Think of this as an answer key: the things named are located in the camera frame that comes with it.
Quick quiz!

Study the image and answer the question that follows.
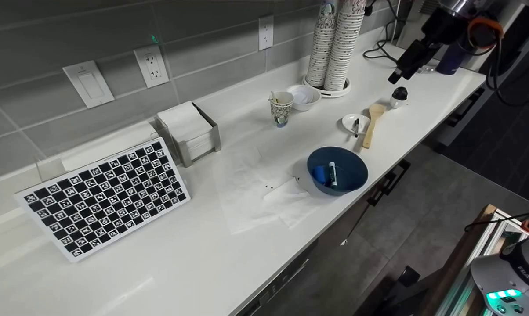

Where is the tall paper cup stack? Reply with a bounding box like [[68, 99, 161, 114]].
[[305, 0, 337, 90], [323, 0, 367, 93]]

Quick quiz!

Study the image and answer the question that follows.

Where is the small white plate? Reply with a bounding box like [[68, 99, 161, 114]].
[[339, 113, 372, 137]]

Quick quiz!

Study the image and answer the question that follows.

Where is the blue block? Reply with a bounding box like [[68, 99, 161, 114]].
[[311, 163, 330, 186]]

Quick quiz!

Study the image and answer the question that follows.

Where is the green-capped white marker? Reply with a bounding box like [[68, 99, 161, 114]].
[[326, 160, 341, 190]]

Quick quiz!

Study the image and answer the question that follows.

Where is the white round cup tray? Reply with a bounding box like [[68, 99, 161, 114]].
[[302, 76, 353, 100]]

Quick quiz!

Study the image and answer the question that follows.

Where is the blue bowl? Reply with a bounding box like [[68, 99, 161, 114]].
[[305, 144, 370, 199]]

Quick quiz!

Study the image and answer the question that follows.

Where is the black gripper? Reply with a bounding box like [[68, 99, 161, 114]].
[[386, 37, 444, 84]]

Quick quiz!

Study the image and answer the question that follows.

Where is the metal napkin dispenser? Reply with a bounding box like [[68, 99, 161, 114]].
[[154, 100, 223, 169]]

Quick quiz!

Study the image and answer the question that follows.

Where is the wooden spoon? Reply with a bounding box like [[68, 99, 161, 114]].
[[358, 102, 390, 151]]

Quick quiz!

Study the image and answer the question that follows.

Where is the small white bowl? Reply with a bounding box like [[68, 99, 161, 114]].
[[286, 83, 323, 113]]

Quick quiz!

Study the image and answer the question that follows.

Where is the black-white checker calibration board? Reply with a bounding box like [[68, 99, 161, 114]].
[[14, 135, 191, 264]]

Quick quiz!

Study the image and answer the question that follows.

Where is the black cabinet handle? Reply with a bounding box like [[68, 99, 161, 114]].
[[367, 160, 413, 207]]

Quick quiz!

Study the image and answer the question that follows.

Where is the white wall outlet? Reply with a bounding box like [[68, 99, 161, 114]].
[[131, 44, 170, 90], [256, 14, 276, 51]]

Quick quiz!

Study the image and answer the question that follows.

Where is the white light switch plate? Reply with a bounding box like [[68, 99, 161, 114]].
[[61, 58, 116, 111]]

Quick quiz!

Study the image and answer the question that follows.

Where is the white paper sheet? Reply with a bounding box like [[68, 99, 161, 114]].
[[216, 146, 318, 235]]

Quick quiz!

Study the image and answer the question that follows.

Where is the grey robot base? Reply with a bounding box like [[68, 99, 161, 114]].
[[467, 234, 529, 316]]

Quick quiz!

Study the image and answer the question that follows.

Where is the dark blue cup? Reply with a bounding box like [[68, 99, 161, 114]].
[[435, 42, 467, 77]]

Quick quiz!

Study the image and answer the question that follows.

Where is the black cable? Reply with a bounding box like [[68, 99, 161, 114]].
[[362, 0, 407, 63]]

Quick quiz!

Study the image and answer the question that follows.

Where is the white espresso cup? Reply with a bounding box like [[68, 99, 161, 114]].
[[390, 93, 411, 111]]

